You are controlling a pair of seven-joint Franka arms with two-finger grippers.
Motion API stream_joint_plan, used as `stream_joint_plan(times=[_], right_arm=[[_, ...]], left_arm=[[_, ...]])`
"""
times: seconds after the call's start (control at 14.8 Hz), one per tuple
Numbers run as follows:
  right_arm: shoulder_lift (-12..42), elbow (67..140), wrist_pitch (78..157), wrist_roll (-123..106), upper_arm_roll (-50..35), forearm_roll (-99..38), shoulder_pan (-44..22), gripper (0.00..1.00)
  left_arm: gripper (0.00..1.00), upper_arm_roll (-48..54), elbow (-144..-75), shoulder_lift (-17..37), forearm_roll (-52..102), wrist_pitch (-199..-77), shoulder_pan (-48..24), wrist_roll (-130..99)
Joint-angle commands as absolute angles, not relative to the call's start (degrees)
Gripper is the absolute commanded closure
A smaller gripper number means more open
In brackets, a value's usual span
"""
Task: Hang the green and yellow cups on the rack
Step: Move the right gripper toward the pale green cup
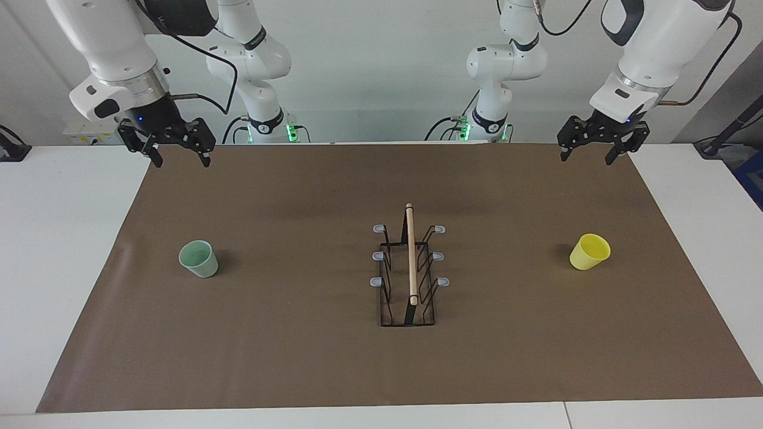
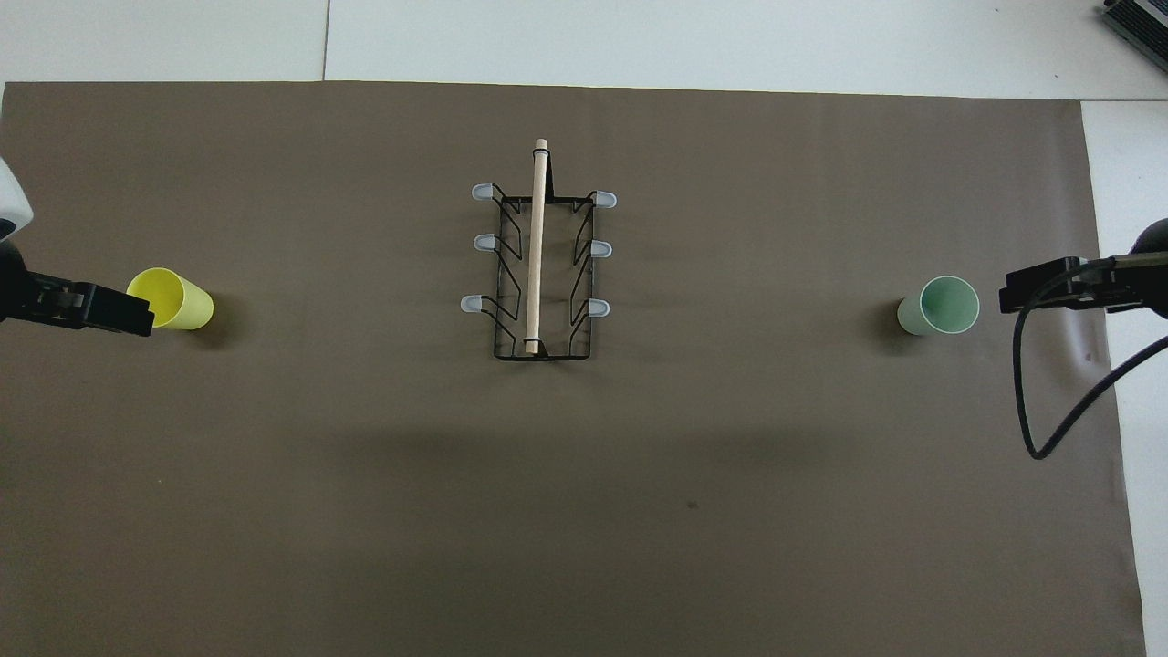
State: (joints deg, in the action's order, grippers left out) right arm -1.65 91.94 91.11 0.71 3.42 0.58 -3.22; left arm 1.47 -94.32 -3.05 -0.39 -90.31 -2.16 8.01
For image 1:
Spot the black stand pole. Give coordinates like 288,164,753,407
693,95,763,158

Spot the brown table mat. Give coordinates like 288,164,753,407
36,143,763,414

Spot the black table clamp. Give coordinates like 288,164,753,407
0,125,32,163

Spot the blue box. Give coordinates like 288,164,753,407
732,149,763,210

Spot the light green cup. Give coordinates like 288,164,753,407
179,240,219,278

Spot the white power strip box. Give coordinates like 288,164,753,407
64,119,123,145

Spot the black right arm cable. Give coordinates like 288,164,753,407
134,0,239,115

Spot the yellow cup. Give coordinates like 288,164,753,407
569,234,611,271

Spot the black right base cable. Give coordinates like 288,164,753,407
222,115,251,144

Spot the black wire cup rack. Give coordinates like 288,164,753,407
370,203,450,327

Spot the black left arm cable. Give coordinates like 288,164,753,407
534,0,743,107

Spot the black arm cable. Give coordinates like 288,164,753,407
134,0,239,115
534,0,743,107

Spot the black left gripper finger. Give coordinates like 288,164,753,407
557,116,591,163
605,122,650,166

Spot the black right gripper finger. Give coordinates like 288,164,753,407
117,119,163,168
179,117,216,167

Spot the black left base cable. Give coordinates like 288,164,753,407
424,89,480,142

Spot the black base cable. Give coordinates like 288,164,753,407
424,89,480,142
222,115,251,144

